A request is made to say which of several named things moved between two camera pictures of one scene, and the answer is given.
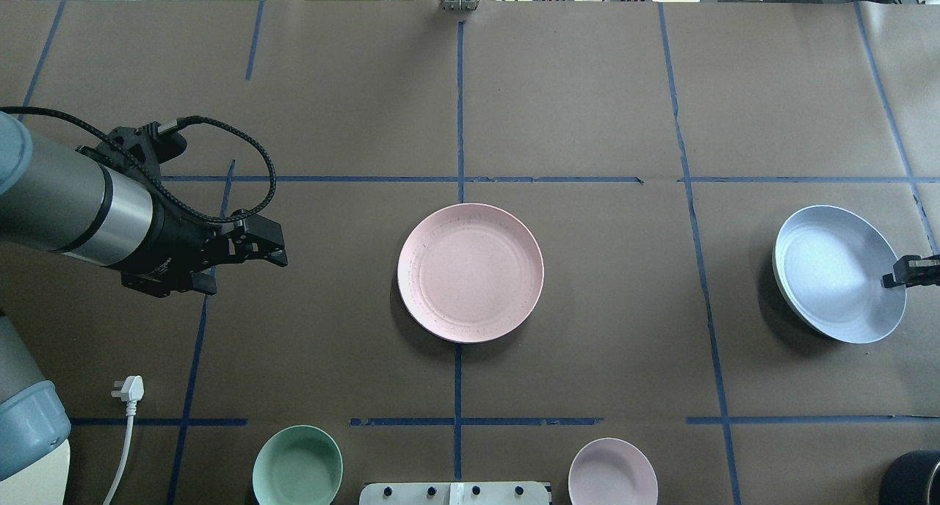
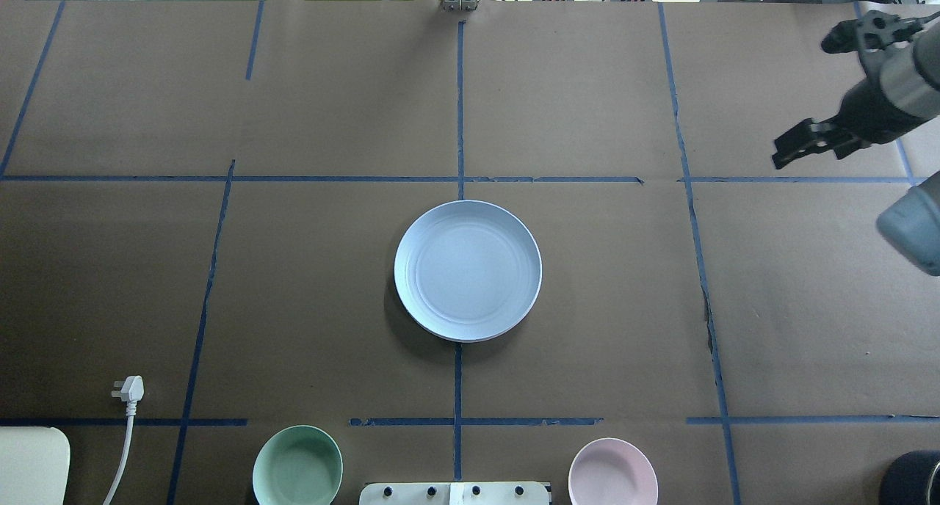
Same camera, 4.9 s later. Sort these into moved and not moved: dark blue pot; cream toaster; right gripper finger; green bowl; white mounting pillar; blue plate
Moved: blue plate; right gripper finger
Not moved: cream toaster; white mounting pillar; green bowl; dark blue pot
